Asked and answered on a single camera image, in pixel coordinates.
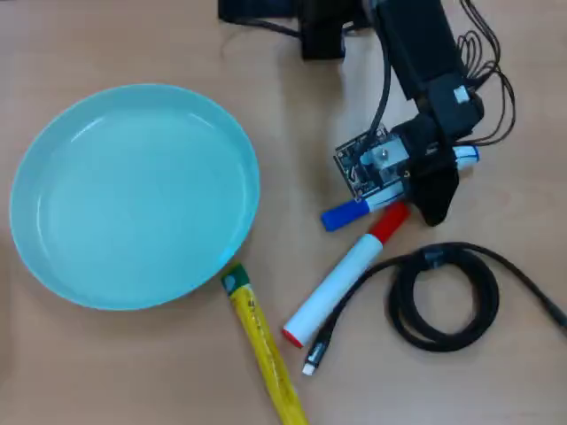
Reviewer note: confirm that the yellow stick packet green end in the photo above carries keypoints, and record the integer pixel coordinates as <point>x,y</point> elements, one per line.
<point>261,336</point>

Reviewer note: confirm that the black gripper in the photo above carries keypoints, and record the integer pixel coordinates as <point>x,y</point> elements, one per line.
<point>447,115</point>

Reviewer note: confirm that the blue capped white marker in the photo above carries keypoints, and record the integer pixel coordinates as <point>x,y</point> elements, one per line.
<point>341,217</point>

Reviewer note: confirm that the small gripper camera board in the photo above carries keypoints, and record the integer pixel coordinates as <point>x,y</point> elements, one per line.
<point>359,166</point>

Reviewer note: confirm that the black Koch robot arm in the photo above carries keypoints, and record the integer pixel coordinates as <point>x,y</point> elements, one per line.
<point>416,40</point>

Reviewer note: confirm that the light blue plate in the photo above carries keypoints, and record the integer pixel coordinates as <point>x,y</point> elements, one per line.
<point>133,199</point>

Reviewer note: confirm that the red capped white marker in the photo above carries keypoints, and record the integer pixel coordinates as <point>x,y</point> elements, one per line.
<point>336,283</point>

